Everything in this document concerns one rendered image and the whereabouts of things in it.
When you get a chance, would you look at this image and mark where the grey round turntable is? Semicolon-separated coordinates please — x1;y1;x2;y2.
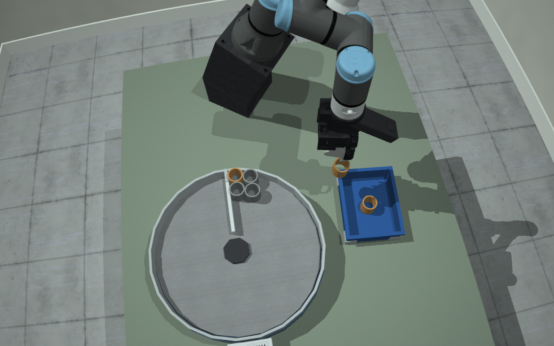
149;169;326;346

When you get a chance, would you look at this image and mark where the grey metal sleeve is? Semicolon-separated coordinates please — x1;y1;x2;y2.
229;181;246;201
245;183;261;203
243;169;259;186

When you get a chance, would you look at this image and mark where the blue rectangular crate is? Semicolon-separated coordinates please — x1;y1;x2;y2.
336;166;405;244

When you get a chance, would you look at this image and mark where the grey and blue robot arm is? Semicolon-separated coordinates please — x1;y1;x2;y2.
231;0;398;143

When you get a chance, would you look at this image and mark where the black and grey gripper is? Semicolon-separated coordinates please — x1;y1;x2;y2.
317;97;366;162

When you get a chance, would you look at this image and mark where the bronze bushing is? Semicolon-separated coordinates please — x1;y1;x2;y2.
227;168;244;184
360;196;378;215
331;158;350;178

